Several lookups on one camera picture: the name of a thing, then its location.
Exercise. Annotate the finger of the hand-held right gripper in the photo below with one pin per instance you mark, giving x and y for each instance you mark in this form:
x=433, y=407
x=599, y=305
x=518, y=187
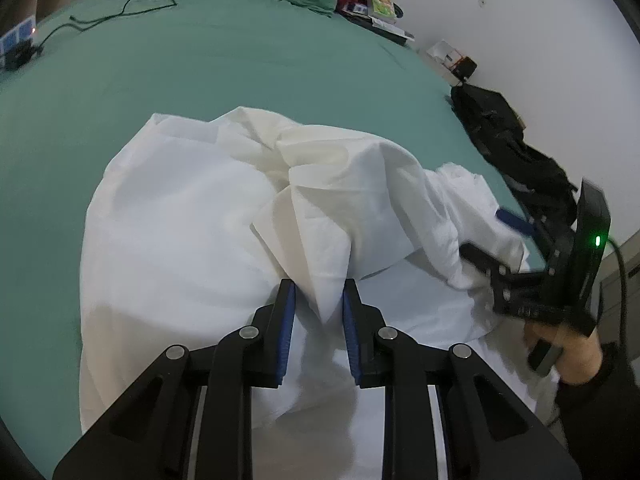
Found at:
x=515, y=222
x=480, y=257

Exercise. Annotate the white carton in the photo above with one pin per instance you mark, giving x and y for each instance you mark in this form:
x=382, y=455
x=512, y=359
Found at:
x=442, y=52

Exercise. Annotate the blue power strip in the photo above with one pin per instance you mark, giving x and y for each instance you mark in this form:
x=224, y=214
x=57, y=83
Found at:
x=17, y=32

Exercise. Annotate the person's right hand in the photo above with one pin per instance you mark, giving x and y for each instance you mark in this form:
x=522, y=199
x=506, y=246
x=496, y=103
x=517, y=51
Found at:
x=580, y=360

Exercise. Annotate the white hooded jacket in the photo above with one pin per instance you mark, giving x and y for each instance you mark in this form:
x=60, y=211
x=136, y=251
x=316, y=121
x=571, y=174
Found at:
x=175, y=240

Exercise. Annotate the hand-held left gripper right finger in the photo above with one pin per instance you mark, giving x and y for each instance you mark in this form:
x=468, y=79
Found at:
x=352, y=335

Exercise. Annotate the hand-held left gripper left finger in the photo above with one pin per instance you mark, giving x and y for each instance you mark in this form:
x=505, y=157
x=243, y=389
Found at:
x=285, y=330

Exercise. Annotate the person's right forearm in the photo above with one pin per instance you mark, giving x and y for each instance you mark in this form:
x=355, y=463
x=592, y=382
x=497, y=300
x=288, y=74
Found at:
x=600, y=420

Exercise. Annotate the black charger adapter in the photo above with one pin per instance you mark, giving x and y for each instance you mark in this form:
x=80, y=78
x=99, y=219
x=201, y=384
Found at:
x=22, y=57

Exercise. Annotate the pile of black clothes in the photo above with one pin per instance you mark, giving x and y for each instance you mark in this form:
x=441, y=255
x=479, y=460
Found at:
x=500, y=125

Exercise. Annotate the green snack pack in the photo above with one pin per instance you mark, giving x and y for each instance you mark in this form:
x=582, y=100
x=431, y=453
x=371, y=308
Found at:
x=385, y=6

